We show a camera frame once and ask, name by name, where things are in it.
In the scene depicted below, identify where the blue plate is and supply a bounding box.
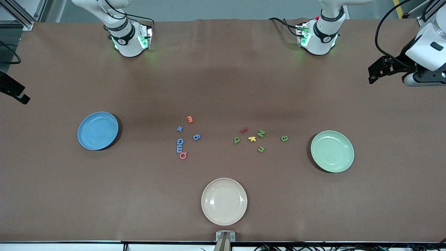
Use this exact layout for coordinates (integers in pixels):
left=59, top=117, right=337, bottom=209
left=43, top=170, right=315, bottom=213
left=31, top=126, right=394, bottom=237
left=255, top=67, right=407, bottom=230
left=77, top=112, right=119, bottom=151

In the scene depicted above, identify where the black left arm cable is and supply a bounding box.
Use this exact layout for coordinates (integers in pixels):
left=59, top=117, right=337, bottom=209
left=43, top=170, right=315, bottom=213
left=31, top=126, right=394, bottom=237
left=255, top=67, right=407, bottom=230
left=375, top=0, right=424, bottom=68

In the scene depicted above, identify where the white table edge rail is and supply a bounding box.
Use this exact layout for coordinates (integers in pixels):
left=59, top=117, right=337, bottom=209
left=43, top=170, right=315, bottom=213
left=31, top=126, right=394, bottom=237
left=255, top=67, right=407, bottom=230
left=0, top=241, right=446, bottom=251

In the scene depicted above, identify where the aluminium frame profile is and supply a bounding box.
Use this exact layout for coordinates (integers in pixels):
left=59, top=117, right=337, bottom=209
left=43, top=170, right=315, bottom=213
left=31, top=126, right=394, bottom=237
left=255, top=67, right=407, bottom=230
left=0, top=0, right=47, bottom=31
left=416, top=0, right=446, bottom=27

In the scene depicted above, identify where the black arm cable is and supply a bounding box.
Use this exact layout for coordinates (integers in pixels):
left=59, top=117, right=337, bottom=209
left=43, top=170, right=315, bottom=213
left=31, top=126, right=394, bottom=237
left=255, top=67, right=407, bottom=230
left=0, top=40, right=22, bottom=65
left=375, top=0, right=424, bottom=68

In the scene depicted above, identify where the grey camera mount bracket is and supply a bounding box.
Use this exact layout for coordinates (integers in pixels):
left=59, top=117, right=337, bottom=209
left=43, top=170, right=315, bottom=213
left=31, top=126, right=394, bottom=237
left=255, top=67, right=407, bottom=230
left=215, top=231, right=236, bottom=251

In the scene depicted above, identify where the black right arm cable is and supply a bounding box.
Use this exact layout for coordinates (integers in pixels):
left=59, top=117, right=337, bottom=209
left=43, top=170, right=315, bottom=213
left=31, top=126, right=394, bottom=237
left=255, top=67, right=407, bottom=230
left=0, top=40, right=22, bottom=65

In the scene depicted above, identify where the black right base cable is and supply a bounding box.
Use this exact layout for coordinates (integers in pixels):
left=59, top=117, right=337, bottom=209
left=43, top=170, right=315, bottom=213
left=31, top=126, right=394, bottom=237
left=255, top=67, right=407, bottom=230
left=101, top=0, right=155, bottom=30

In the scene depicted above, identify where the beige plate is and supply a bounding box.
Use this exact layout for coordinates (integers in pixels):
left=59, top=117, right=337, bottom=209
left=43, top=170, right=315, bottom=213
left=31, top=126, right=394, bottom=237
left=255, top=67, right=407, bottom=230
left=201, top=178, right=248, bottom=226

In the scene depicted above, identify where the green plate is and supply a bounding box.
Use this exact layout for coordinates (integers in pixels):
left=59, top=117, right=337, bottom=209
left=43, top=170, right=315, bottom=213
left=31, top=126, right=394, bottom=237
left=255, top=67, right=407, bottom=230
left=310, top=130, right=355, bottom=173

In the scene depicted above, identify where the black base cable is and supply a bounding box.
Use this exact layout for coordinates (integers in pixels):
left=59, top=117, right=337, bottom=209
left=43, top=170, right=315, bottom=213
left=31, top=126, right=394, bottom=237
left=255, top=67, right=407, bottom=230
left=268, top=17, right=301, bottom=37
left=101, top=0, right=155, bottom=30

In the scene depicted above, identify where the black left base cable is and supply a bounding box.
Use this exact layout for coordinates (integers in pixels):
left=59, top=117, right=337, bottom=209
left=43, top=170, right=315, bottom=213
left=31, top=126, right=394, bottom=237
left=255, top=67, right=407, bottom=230
left=268, top=17, right=301, bottom=37

